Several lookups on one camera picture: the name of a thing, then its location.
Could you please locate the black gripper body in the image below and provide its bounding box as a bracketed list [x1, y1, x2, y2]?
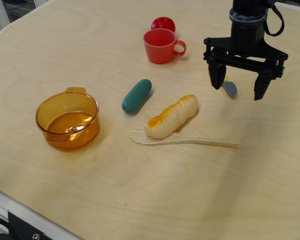
[203, 21, 288, 79]

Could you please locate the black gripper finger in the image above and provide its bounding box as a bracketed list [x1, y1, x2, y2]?
[254, 72, 272, 101]
[208, 60, 227, 90]

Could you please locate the green toy cucumber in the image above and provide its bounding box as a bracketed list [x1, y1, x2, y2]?
[121, 79, 152, 114]

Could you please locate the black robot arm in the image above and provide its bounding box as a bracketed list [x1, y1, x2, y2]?
[203, 0, 288, 101]

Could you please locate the red plastic cup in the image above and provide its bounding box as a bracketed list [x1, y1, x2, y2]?
[143, 28, 187, 64]

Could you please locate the red toy tomato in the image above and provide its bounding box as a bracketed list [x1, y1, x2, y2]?
[150, 16, 176, 32]

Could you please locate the toy bread loaf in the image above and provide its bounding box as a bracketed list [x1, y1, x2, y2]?
[143, 95, 198, 139]

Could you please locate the wooden spatula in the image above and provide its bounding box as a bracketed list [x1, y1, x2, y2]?
[129, 127, 241, 148]

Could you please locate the orange transparent plastic pot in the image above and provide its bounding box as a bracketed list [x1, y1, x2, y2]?
[35, 87, 102, 151]

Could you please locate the yellow handled toy knife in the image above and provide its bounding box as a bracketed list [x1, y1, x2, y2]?
[221, 74, 238, 99]

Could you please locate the black cable loop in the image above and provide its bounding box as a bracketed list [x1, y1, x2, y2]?
[264, 3, 285, 37]

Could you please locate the black corner bracket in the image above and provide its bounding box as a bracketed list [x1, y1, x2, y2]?
[8, 212, 52, 240]

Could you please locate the aluminium table frame rail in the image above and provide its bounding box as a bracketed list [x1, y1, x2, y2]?
[0, 191, 81, 240]

